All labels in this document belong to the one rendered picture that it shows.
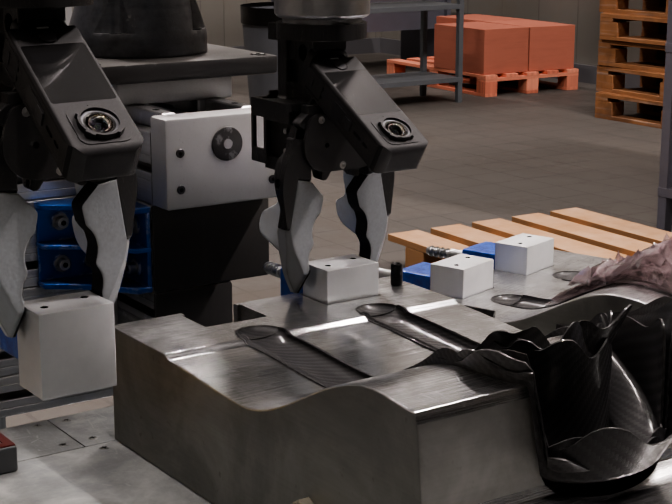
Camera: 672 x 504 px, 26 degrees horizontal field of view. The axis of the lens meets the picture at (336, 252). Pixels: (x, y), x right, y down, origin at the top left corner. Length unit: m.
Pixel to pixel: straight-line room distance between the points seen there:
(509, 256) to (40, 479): 0.53
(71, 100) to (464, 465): 0.30
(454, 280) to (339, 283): 0.18
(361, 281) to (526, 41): 8.32
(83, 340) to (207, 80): 0.69
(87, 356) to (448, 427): 0.24
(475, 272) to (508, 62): 8.09
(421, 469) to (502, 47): 8.58
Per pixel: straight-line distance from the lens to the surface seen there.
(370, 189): 1.17
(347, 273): 1.15
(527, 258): 1.38
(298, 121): 1.12
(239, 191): 1.46
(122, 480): 1.05
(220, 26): 11.19
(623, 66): 8.31
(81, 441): 1.13
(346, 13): 1.12
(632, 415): 0.93
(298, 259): 1.14
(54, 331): 0.89
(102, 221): 0.91
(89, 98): 0.84
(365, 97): 1.11
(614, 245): 4.79
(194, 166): 1.43
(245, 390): 0.97
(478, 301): 1.29
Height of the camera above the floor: 1.20
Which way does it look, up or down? 14 degrees down
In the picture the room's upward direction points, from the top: straight up
